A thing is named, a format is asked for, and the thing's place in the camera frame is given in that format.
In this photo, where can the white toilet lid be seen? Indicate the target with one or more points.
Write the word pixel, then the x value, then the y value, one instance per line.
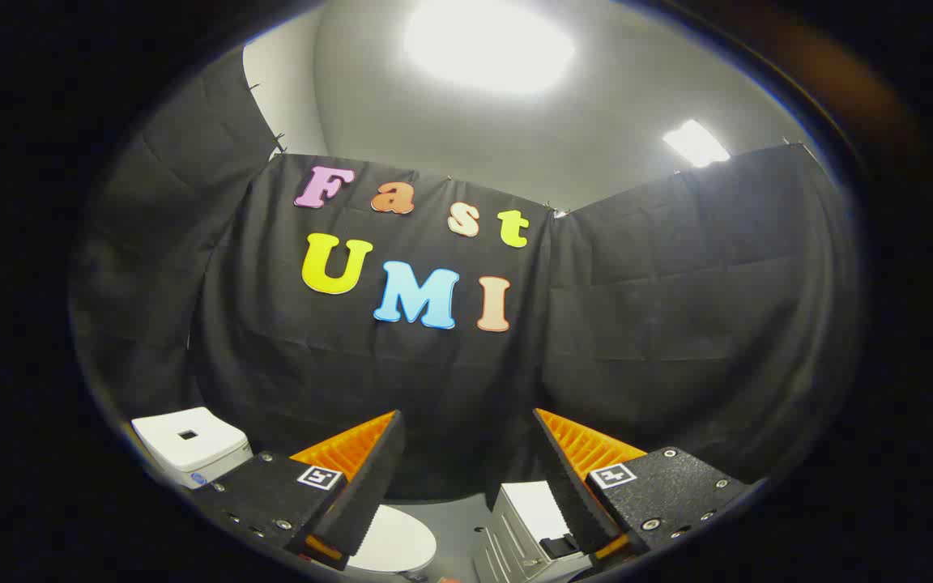
pixel 398 538

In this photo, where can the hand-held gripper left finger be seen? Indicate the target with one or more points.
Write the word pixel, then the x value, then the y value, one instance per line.
pixel 369 486

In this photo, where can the large ceiling light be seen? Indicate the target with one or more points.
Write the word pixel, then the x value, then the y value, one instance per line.
pixel 487 44

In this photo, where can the small ceiling light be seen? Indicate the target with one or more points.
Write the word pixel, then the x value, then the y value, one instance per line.
pixel 695 143

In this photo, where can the black backdrop cloth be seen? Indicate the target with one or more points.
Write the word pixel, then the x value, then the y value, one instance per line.
pixel 450 380

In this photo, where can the grey drawer cabinet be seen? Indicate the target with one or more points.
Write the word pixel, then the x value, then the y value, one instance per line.
pixel 515 526

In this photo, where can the white toilet tank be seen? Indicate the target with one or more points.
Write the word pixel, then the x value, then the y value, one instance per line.
pixel 191 449

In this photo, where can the black holder on cabinet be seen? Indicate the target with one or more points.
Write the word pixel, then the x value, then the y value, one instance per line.
pixel 557 546

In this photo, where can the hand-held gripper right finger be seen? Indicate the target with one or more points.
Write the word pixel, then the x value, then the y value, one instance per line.
pixel 576 494

